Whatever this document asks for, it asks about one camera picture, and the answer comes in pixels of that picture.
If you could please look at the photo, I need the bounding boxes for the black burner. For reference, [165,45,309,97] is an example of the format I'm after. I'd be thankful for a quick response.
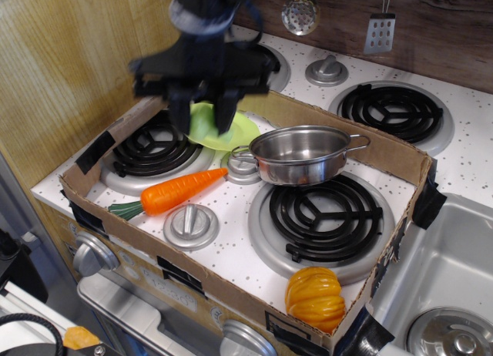
[248,173,396,285]
[100,109,216,196]
[226,41,291,93]
[328,81,454,156]

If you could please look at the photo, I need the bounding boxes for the orange toy pumpkin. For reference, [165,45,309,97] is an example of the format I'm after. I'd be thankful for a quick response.
[284,267,346,334]

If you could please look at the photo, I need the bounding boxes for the middle silver stove knob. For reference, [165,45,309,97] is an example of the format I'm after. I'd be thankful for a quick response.
[220,153,261,185]

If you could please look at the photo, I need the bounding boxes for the silver oven knob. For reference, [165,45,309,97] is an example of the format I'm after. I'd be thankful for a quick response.
[220,319,277,356]
[73,232,119,277]

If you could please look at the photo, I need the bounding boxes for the silver sink drain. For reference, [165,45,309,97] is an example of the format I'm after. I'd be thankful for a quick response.
[405,307,492,355]

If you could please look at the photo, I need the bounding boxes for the orange sponge piece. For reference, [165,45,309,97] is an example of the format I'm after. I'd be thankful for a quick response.
[62,326,100,350]

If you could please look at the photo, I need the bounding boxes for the green toy broccoli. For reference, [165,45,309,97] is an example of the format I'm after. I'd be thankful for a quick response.
[188,102,219,142]

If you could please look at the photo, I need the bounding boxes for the right silver oven knob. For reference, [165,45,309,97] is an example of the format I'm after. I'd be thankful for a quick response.
[220,319,277,356]

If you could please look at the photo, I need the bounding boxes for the small steel pan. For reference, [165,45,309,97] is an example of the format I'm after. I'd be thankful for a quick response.
[231,125,371,186]

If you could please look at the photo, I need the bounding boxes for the light green plastic plate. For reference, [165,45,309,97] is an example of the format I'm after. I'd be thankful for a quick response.
[187,113,260,152]

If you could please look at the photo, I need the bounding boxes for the front left black burner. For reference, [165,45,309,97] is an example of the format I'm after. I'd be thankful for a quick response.
[100,109,216,196]

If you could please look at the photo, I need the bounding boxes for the rear silver stove knob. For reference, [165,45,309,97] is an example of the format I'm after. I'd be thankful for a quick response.
[305,55,349,87]

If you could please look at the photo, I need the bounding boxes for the silver stove knob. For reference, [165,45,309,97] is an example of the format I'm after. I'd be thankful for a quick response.
[163,203,219,251]
[220,153,261,185]
[305,55,349,87]

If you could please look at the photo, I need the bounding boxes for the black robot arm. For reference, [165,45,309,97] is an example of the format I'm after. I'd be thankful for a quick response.
[129,0,276,134]

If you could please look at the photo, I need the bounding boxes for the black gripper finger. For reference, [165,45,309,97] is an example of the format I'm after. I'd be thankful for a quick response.
[166,89,193,134]
[213,88,245,135]

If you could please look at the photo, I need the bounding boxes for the hanging slotted metal spatula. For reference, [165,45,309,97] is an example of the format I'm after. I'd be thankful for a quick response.
[364,0,396,55]

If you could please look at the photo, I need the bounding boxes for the black device at left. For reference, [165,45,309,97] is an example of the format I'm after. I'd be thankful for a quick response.
[1,230,49,304]

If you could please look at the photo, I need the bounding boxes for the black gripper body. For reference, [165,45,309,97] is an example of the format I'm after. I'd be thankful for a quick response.
[129,30,281,99]

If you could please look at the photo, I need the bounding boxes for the hanging round metal strainer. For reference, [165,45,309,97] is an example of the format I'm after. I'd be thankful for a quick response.
[281,0,320,36]

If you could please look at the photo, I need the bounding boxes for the rear right black burner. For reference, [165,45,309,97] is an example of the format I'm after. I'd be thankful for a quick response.
[328,81,454,156]

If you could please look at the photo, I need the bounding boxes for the front right black burner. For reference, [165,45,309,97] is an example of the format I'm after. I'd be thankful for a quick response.
[248,173,396,285]

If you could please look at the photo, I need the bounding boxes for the orange toy carrot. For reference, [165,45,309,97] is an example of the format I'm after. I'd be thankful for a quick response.
[108,168,228,220]

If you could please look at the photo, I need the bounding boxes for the silver oven door handle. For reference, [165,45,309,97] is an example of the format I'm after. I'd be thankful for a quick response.
[77,274,191,355]

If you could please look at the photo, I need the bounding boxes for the front silver stove knob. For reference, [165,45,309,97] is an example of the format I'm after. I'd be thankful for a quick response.
[163,203,219,251]

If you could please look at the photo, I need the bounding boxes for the black cable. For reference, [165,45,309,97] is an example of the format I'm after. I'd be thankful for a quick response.
[0,313,65,356]

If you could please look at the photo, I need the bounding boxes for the rear left black burner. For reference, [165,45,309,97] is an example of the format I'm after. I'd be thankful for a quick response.
[226,41,291,93]

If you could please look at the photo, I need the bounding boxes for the grey toy sink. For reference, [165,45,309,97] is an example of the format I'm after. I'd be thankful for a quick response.
[371,194,492,355]

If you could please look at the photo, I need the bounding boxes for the brown cardboard fence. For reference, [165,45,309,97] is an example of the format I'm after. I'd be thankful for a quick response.
[59,73,436,350]

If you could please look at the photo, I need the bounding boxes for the left silver oven knob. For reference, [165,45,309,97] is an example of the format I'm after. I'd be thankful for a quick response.
[73,232,119,277]

